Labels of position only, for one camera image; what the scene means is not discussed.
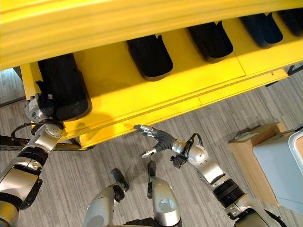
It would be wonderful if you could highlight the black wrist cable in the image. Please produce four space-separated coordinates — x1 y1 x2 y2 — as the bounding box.
10 119 64 140
184 132 205 159

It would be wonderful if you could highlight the silver robot right leg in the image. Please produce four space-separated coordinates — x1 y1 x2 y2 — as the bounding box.
147 161 183 227

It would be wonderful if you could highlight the brown cardboard box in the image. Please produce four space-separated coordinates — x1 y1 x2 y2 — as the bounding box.
228 122 292 207

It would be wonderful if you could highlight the yellow metal shelf unit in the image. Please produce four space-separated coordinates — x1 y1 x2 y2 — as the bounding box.
0 0 303 150

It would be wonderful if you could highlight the pale blue plastic box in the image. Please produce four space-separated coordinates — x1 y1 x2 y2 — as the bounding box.
252 130 303 213

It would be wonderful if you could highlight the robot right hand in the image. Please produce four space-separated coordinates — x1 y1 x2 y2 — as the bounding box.
133 124 177 159

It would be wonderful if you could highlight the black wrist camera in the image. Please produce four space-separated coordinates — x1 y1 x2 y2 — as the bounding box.
169 155 188 169

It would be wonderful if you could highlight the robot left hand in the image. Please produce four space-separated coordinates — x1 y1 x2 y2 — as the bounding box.
35 80 62 122

